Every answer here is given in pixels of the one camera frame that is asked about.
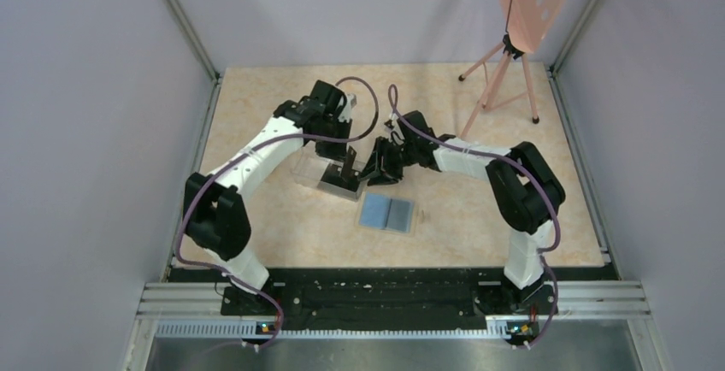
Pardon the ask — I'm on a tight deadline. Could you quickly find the purple cable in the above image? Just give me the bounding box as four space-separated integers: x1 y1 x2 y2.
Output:
172 76 380 352
387 84 563 350

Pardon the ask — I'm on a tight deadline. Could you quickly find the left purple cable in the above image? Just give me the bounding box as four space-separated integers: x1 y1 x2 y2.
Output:
172 76 380 352

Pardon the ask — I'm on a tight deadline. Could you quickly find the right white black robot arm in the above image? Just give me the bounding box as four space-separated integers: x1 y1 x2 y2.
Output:
359 110 566 313

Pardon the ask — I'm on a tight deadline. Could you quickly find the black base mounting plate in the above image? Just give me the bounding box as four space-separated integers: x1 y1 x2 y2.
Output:
221 268 558 332

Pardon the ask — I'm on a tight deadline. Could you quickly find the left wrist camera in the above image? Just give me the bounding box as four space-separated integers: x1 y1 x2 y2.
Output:
338 93 357 123

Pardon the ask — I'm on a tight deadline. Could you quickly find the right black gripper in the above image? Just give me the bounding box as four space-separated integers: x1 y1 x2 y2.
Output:
358 137 418 187

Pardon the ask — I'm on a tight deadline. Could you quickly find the aluminium frame rail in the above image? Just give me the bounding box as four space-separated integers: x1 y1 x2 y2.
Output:
136 280 651 339

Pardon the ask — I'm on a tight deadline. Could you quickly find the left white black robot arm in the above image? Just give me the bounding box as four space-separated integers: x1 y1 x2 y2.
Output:
183 80 357 314

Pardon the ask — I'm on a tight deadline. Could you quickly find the pink tripod music stand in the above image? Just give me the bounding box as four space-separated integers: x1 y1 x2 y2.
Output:
458 0 566 137

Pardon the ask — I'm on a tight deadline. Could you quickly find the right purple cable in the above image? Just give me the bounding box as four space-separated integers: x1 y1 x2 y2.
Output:
387 84 563 350

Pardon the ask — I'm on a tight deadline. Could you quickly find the clear plastic card box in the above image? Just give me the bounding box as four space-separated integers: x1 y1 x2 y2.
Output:
291 147 364 202

